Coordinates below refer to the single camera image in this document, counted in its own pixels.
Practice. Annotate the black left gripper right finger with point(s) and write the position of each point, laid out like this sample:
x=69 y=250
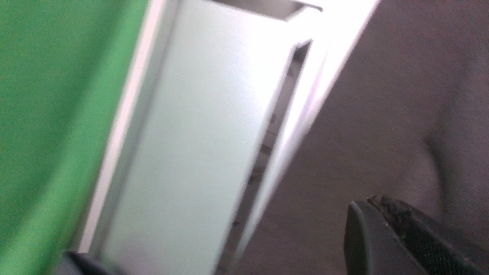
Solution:
x=384 y=236

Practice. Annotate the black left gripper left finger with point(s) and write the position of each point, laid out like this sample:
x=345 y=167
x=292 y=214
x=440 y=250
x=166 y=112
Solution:
x=73 y=263

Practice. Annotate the dark gray long-sleeved shirt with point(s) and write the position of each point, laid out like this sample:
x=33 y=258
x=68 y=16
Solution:
x=407 y=118

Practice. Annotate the green backdrop cloth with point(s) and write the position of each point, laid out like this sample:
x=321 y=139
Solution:
x=63 y=64

